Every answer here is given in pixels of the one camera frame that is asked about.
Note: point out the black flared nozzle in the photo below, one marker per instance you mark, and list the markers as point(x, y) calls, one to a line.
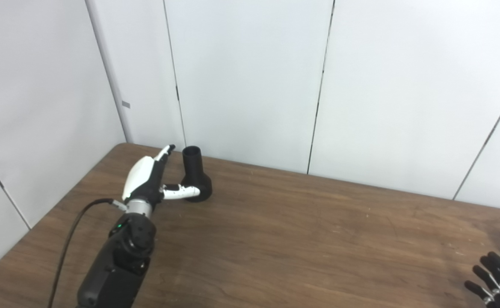
point(194, 171)

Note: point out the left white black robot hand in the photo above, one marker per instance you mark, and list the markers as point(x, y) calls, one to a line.
point(140, 175)

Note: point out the white wall corner trim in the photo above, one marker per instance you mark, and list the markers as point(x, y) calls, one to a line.
point(108, 72)

